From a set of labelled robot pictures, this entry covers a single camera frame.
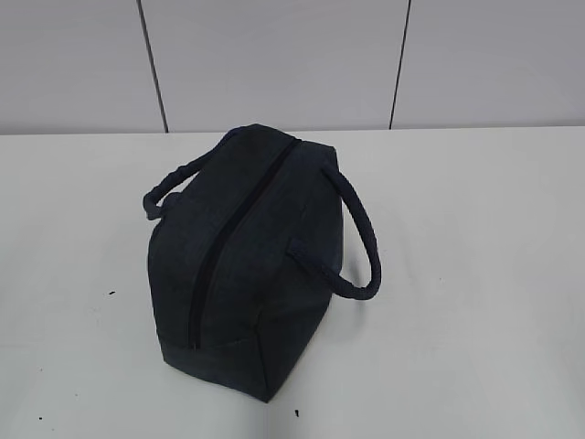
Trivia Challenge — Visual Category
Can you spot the dark blue lunch bag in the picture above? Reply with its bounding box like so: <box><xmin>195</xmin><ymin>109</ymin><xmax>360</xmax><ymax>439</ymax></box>
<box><xmin>143</xmin><ymin>124</ymin><xmax>382</xmax><ymax>402</ymax></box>

